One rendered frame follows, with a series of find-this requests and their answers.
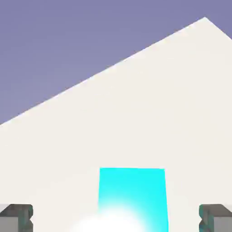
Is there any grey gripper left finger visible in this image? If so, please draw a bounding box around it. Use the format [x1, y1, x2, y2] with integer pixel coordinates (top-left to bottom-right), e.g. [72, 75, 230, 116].
[0, 203, 34, 232]

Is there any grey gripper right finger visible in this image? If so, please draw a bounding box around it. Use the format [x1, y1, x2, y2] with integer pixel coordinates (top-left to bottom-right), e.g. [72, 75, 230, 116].
[198, 203, 232, 232]

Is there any large cyan box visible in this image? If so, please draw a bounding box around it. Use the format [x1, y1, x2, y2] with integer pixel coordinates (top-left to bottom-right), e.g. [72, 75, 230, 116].
[97, 167, 169, 232]

